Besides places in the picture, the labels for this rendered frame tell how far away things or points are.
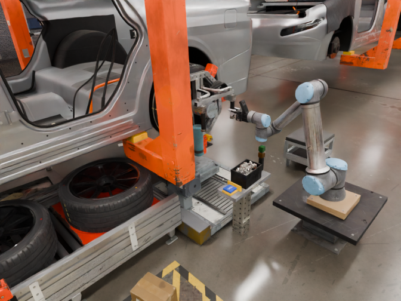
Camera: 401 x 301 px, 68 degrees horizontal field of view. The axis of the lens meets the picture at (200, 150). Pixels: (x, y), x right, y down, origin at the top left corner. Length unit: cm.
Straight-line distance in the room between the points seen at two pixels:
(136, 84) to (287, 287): 172
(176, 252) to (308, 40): 343
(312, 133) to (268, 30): 295
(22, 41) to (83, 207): 260
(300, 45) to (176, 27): 310
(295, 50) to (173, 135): 313
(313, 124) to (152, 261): 144
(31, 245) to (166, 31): 137
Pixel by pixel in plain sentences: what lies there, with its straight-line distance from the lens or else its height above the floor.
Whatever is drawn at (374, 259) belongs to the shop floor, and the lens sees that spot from 251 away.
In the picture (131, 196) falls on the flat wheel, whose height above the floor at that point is 49.
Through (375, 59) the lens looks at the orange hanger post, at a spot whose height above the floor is 66.
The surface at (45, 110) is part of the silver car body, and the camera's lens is 283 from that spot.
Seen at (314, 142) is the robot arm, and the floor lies 82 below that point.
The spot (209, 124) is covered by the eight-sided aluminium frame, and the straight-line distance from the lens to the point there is 265.
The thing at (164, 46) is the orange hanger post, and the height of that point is 144.
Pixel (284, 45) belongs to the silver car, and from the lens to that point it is 466.
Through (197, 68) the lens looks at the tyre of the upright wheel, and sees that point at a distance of 251.
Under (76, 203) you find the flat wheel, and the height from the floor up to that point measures 50.
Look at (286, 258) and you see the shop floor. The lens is 232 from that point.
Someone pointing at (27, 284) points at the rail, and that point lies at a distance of 191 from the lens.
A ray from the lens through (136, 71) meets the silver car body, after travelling 226.
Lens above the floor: 168
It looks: 28 degrees down
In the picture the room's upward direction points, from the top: 3 degrees counter-clockwise
